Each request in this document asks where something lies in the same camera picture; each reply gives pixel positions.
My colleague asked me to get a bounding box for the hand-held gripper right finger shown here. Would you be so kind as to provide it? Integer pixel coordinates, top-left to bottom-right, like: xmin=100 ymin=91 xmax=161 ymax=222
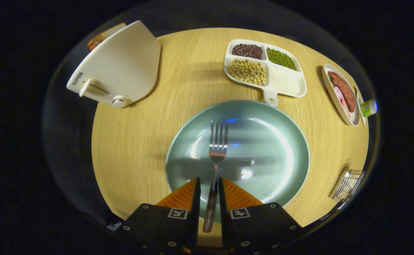
xmin=218 ymin=177 xmax=305 ymax=255

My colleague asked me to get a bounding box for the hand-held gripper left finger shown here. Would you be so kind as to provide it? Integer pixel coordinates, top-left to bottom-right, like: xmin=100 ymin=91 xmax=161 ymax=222
xmin=117 ymin=177 xmax=201 ymax=254

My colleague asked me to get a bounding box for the fork with wooden handle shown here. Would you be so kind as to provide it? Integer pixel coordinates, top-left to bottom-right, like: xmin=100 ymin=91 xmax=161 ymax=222
xmin=202 ymin=120 xmax=229 ymax=233

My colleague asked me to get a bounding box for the light blue plate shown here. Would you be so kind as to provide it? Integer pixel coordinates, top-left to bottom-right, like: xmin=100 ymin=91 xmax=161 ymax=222
xmin=165 ymin=100 xmax=310 ymax=223

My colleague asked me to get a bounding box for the pile of soybeans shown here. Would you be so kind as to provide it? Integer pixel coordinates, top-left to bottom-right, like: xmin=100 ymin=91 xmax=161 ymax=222
xmin=227 ymin=58 xmax=267 ymax=86

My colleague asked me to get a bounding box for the white divided tray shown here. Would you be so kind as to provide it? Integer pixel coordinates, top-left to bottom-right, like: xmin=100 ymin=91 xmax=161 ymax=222
xmin=224 ymin=39 xmax=307 ymax=107

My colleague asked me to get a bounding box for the pile of red beans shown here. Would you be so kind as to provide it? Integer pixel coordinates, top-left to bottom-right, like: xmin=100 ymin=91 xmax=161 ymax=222
xmin=231 ymin=44 xmax=263 ymax=60

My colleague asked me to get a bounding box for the beige dinner plate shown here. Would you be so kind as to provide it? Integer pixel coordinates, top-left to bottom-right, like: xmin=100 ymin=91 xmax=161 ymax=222
xmin=322 ymin=64 xmax=361 ymax=127

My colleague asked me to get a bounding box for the reddish ham slice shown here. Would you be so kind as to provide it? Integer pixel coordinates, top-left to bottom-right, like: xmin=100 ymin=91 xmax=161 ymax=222
xmin=340 ymin=98 xmax=351 ymax=119

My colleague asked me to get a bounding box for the pile of green beans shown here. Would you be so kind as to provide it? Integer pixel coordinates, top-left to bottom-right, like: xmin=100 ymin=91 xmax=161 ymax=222
xmin=266 ymin=47 xmax=298 ymax=71

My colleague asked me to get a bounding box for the white toaster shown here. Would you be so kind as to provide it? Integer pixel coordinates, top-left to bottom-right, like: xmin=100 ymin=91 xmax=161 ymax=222
xmin=66 ymin=20 xmax=161 ymax=108

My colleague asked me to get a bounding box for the pale pink ham slice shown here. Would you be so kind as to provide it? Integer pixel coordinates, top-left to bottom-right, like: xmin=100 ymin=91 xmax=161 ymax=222
xmin=334 ymin=86 xmax=345 ymax=107

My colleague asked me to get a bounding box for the small white dish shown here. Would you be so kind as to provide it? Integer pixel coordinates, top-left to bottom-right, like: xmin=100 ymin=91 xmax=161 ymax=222
xmin=354 ymin=87 xmax=367 ymax=127

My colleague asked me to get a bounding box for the brown meat steak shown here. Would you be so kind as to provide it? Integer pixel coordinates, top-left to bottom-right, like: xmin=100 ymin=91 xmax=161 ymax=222
xmin=328 ymin=71 xmax=356 ymax=113

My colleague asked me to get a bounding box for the green label metal bottle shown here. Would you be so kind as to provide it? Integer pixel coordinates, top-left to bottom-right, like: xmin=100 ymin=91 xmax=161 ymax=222
xmin=360 ymin=99 xmax=378 ymax=118

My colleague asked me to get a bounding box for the toasted bread slice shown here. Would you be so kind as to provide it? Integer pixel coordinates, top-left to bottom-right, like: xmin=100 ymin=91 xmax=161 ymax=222
xmin=88 ymin=23 xmax=127 ymax=51

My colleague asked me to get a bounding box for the metal wire basket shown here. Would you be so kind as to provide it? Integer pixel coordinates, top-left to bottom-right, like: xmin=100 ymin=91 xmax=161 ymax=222
xmin=329 ymin=169 xmax=365 ymax=202

